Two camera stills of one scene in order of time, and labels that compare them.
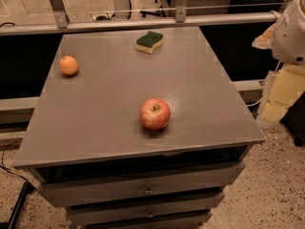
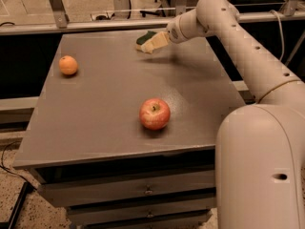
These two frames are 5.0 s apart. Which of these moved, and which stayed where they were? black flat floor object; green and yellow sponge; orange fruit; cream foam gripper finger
Moved: cream foam gripper finger
Stayed: black flat floor object; green and yellow sponge; orange fruit
